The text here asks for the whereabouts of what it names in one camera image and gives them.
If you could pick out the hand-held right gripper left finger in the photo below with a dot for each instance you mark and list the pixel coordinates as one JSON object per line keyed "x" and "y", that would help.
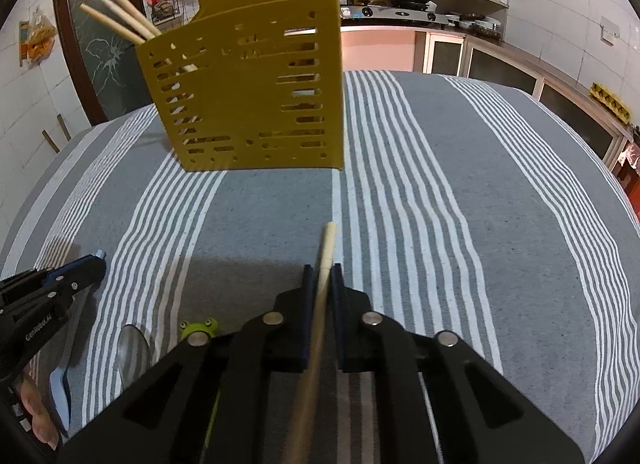
{"x": 305, "y": 304}

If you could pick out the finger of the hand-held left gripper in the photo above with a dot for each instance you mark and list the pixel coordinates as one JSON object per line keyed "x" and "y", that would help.
{"x": 87, "y": 269}

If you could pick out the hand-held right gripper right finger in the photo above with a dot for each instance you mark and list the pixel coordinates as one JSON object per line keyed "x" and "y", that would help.
{"x": 339, "y": 314}

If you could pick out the wooden chopstick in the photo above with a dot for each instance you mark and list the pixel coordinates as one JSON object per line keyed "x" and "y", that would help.
{"x": 115, "y": 24}
{"x": 327, "y": 249}
{"x": 132, "y": 9}
{"x": 125, "y": 16}

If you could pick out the yellow slotted utensil holder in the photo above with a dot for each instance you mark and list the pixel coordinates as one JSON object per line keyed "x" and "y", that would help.
{"x": 240, "y": 109}

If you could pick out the person's left hand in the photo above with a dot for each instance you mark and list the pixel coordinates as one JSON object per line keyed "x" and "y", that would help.
{"x": 37, "y": 409}

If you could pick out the blue spoon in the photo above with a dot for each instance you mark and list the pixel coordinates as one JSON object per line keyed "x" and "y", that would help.
{"x": 60, "y": 394}

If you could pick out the metal spoon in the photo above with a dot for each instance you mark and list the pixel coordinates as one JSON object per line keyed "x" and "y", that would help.
{"x": 135, "y": 354}

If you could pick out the grey striped tablecloth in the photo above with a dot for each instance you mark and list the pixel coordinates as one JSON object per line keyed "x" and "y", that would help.
{"x": 475, "y": 219}

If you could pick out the door with cracked glass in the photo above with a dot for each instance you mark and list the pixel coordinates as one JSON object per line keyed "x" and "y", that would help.
{"x": 95, "y": 44}

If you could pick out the kitchen counter cabinet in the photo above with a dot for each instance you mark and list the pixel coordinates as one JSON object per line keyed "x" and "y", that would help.
{"x": 500, "y": 66}

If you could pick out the gas stove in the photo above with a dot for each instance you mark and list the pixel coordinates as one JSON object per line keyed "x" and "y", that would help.
{"x": 395, "y": 14}

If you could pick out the red foil covered box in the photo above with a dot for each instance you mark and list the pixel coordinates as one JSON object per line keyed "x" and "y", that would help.
{"x": 631, "y": 164}

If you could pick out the yellow egg carton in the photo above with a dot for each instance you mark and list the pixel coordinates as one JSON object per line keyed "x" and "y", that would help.
{"x": 610, "y": 101}

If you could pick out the orange wall decal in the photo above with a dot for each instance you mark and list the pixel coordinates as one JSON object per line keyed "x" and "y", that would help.
{"x": 37, "y": 39}

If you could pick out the white wall socket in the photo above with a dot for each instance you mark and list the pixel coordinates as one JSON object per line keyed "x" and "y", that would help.
{"x": 609, "y": 31}

